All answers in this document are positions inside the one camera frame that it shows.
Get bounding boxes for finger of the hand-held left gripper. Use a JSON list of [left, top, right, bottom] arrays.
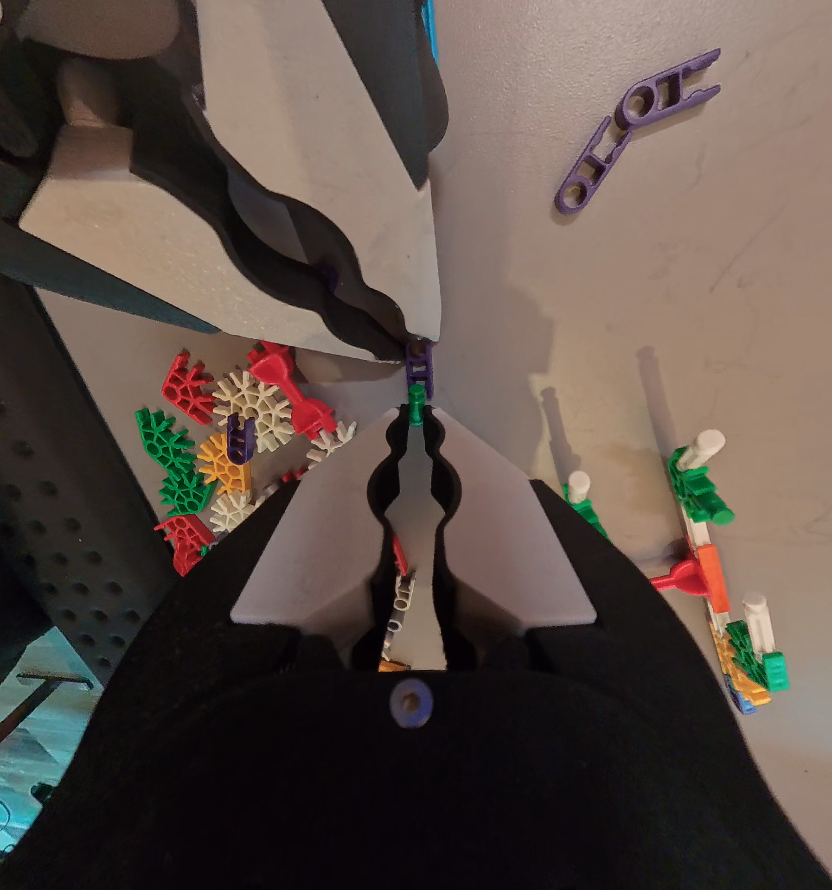
[[197, 0, 443, 342], [18, 59, 406, 362]]

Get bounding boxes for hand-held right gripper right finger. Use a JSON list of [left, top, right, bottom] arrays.
[[424, 405, 599, 646]]

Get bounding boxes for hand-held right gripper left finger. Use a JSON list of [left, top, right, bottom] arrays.
[[230, 403, 413, 637]]

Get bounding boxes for toy rail assembly with spool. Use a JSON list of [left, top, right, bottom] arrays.
[[649, 429, 791, 717]]

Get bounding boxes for white snowflake toy connector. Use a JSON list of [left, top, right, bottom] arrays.
[[209, 490, 257, 535], [212, 370, 296, 453], [307, 419, 358, 467]]

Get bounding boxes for yellow toy connector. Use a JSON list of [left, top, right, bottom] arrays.
[[197, 434, 253, 496]]

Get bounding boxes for green toy connector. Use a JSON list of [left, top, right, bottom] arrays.
[[159, 466, 217, 517], [135, 408, 198, 474]]

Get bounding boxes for red toy spool piece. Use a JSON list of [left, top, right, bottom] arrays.
[[247, 341, 337, 440]]

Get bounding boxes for black perforated panel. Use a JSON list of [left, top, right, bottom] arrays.
[[0, 264, 180, 696]]

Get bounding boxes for joined purple toy connectors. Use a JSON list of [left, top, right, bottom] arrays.
[[554, 47, 723, 216]]

